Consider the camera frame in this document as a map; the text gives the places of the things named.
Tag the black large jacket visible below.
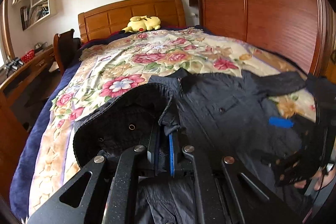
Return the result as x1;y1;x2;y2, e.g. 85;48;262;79
73;69;312;218

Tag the wooden chair with dark clothes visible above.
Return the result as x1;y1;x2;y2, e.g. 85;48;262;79
53;29;81;75

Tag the person's right hand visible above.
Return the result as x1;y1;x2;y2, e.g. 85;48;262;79
294;167;335;191

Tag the floral bed blanket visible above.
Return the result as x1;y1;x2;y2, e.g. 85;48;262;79
28;27;317;217

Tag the navy blue bed sheet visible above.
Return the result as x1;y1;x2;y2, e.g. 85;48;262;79
10;31;127;222

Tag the wooden desk cabinet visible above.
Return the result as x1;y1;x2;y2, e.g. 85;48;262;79
0;46;55;202

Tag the yellow Pikachu plush toy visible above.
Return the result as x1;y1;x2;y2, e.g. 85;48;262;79
122;16;161;33

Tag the wooden bed headboard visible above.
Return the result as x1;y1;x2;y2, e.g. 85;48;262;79
78;0;186;44

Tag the red basket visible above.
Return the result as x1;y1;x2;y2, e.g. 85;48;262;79
21;49;35;64

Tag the black device on desk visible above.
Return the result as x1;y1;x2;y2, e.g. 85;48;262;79
5;57;24;72

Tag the wooden slatted wardrobe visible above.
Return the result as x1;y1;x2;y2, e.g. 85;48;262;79
189;0;335;76

